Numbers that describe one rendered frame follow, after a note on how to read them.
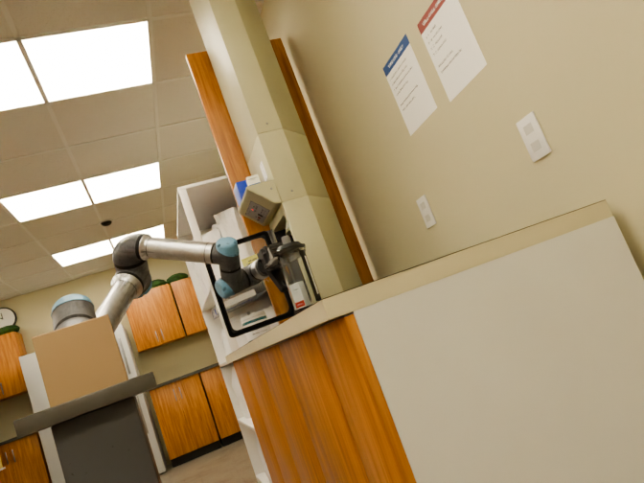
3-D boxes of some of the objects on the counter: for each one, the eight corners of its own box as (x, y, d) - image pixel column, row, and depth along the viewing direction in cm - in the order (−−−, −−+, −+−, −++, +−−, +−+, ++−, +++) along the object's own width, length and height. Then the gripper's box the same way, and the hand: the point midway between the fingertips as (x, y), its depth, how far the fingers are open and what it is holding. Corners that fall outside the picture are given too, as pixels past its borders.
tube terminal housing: (355, 306, 241) (297, 151, 253) (380, 294, 211) (313, 120, 223) (304, 324, 233) (247, 165, 245) (323, 315, 203) (257, 133, 215)
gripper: (241, 258, 188) (264, 240, 171) (279, 248, 197) (305, 230, 180) (248, 281, 187) (272, 264, 170) (287, 270, 196) (313, 254, 179)
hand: (291, 256), depth 175 cm, fingers closed on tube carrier, 10 cm apart
